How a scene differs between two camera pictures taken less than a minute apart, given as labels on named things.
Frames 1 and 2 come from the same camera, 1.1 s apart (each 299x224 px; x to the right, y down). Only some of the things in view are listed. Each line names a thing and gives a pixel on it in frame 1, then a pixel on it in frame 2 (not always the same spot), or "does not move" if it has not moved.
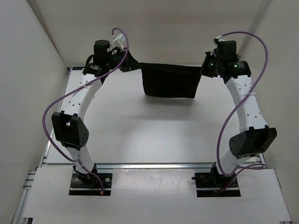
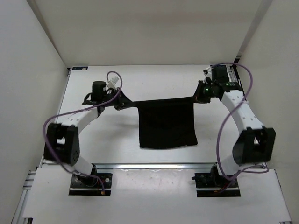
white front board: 155,194 does not move
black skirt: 170,80 to 166,123
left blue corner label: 77,68 does not move
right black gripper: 204,70 to 198,97
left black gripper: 130,64 to 123,102
